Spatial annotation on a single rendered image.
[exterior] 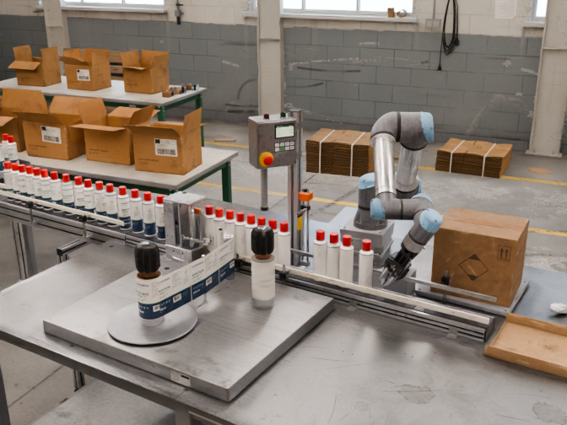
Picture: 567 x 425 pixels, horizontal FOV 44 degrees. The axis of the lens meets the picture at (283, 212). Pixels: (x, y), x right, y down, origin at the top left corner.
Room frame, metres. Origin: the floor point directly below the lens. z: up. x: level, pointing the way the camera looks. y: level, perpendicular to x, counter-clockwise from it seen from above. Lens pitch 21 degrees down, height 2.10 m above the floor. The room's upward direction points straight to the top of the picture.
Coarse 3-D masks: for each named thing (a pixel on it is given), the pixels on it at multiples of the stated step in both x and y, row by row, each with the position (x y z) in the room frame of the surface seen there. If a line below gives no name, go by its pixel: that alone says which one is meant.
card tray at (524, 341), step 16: (512, 320) 2.23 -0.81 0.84; (528, 320) 2.20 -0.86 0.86; (496, 336) 2.13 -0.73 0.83; (512, 336) 2.13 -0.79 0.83; (528, 336) 2.13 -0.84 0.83; (544, 336) 2.13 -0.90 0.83; (560, 336) 2.13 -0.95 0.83; (496, 352) 2.00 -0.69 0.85; (512, 352) 1.98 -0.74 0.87; (528, 352) 2.03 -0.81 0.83; (544, 352) 2.03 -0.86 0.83; (560, 352) 2.03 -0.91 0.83; (544, 368) 1.92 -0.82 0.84; (560, 368) 1.90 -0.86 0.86
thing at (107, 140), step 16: (80, 112) 4.52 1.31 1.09; (96, 112) 4.65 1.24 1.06; (112, 112) 4.77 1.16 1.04; (128, 112) 4.74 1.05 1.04; (144, 112) 4.49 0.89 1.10; (96, 128) 4.32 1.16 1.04; (112, 128) 4.33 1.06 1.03; (96, 144) 4.46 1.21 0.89; (112, 144) 4.41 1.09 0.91; (128, 144) 4.37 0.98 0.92; (96, 160) 4.47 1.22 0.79; (112, 160) 4.42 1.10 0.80; (128, 160) 4.37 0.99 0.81
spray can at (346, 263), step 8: (344, 240) 2.43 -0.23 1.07; (344, 248) 2.42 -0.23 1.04; (352, 248) 2.42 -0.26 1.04; (344, 256) 2.42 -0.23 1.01; (352, 256) 2.42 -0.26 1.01; (344, 264) 2.42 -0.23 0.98; (352, 264) 2.42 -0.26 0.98; (344, 272) 2.41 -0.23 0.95; (352, 272) 2.43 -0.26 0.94; (344, 280) 2.41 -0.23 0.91; (352, 280) 2.43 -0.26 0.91
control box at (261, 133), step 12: (252, 120) 2.67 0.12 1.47; (264, 120) 2.66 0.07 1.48; (276, 120) 2.67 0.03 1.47; (288, 120) 2.69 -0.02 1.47; (252, 132) 2.67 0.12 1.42; (264, 132) 2.64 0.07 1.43; (252, 144) 2.68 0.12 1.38; (264, 144) 2.64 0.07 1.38; (252, 156) 2.68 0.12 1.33; (264, 156) 2.64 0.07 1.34; (276, 156) 2.66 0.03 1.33; (288, 156) 2.68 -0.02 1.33; (264, 168) 2.65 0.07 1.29
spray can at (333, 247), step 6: (330, 234) 2.46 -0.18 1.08; (336, 234) 2.45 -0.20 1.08; (330, 240) 2.46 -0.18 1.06; (336, 240) 2.45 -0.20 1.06; (330, 246) 2.45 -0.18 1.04; (336, 246) 2.44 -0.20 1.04; (330, 252) 2.44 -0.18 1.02; (336, 252) 2.44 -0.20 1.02; (330, 258) 2.44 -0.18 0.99; (336, 258) 2.44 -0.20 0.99; (330, 264) 2.44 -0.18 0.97; (336, 264) 2.44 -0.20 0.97; (330, 270) 2.44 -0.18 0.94; (336, 270) 2.44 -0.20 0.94; (330, 276) 2.44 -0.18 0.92; (336, 276) 2.44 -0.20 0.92
